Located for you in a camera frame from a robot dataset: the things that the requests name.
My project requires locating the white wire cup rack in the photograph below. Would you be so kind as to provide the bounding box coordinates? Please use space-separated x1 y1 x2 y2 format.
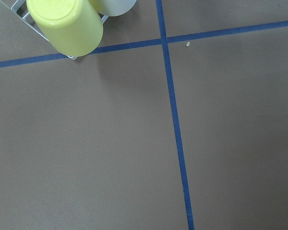
10 0 109 60

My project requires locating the white cup on rack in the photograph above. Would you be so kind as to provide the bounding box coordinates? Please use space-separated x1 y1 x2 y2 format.
90 0 136 16

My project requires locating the yellow cup on rack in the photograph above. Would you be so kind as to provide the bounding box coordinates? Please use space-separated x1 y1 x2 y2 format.
26 0 104 58

